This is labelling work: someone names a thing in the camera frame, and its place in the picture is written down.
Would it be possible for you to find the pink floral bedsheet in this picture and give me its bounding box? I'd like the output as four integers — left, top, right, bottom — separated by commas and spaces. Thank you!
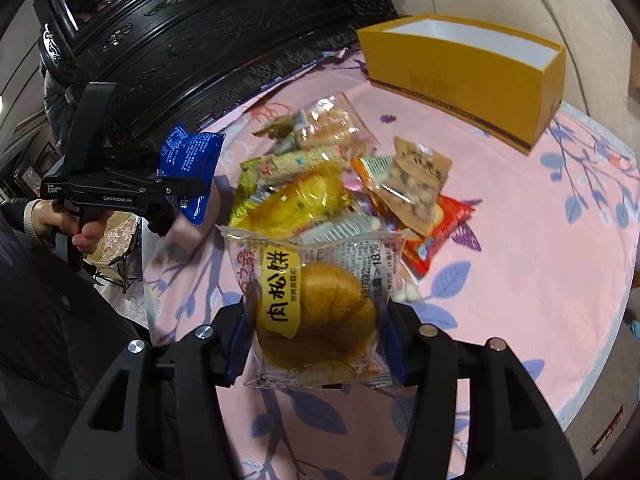
142, 45, 640, 480

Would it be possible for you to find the clear cracker packet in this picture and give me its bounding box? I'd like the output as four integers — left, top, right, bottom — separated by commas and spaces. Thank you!
252, 92, 376, 156

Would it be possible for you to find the glass top side table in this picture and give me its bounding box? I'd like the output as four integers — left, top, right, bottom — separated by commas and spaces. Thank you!
82, 210, 147, 295

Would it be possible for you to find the yellow cardboard box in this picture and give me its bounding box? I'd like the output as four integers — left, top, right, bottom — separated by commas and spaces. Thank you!
356, 14, 567, 156

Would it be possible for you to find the long green white snack bar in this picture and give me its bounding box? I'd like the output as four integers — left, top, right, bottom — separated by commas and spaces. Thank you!
240, 146, 348, 187

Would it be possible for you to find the white printed snack packet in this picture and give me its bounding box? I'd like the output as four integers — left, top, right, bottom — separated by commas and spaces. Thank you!
295, 210, 387, 247

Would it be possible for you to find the person's left forearm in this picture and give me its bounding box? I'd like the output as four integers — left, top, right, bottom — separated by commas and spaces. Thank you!
0, 197, 36, 261

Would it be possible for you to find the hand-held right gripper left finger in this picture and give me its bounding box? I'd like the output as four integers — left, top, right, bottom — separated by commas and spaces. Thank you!
65, 302, 251, 480

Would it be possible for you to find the clear bun packet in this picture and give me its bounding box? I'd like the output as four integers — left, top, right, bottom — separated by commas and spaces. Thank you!
220, 225, 408, 391

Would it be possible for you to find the person's dark trouser leg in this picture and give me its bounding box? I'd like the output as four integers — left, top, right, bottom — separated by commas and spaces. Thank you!
0, 255, 156, 480

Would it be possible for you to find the orange snack packet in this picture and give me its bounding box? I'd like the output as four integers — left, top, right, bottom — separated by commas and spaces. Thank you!
350, 155, 397, 221

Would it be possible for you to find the person's left hand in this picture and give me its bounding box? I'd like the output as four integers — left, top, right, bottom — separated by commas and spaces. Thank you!
24, 199, 117, 257

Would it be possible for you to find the brown nut packet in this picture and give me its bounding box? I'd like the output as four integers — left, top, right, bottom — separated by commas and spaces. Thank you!
372, 136, 453, 236

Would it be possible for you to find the yellow snack bag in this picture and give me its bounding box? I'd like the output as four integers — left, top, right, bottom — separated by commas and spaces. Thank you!
229, 170, 362, 237

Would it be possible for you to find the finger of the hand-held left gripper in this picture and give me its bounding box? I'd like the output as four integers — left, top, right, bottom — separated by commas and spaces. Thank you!
112, 170, 208, 207
135, 200, 177, 238

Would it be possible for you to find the blue snack packet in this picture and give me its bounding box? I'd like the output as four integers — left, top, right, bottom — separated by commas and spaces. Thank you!
157, 125, 226, 226

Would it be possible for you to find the red snack packet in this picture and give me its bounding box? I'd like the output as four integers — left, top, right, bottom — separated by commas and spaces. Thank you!
400, 195, 473, 277

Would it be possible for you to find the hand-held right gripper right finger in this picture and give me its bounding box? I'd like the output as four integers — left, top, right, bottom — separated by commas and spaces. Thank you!
385, 302, 583, 480

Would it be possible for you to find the green yellow snack packet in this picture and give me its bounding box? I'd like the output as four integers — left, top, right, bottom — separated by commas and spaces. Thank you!
230, 157, 273, 226

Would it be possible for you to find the small white candy packet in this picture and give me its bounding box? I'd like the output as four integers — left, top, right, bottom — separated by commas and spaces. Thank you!
395, 260, 422, 304

